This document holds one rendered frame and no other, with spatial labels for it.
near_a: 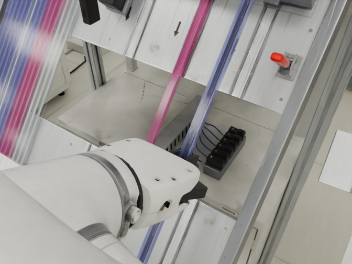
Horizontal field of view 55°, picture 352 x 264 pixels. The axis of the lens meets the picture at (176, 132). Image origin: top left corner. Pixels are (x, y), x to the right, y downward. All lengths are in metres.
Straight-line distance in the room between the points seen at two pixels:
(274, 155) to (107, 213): 0.32
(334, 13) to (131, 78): 0.84
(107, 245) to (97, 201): 0.04
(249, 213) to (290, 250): 1.03
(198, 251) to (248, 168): 0.41
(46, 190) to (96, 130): 0.83
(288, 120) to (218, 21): 0.20
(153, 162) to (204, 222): 0.25
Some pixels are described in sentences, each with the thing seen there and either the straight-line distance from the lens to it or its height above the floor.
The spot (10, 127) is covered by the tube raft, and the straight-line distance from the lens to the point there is 0.81.
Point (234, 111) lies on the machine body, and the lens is 1.11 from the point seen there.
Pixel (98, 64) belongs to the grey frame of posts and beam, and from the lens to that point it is 1.19.
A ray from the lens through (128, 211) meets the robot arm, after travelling 0.28.
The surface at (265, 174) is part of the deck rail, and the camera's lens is 0.53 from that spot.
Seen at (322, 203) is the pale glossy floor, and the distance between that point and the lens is 1.74.
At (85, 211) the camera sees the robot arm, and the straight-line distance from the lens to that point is 0.23.
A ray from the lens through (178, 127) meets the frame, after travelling 0.97.
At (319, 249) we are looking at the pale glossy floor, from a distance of 1.61.
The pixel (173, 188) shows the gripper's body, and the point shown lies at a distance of 0.32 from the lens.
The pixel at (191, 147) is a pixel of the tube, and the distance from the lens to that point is 0.44.
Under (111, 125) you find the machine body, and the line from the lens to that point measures 1.06.
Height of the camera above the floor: 1.33
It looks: 44 degrees down
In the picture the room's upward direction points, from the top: straight up
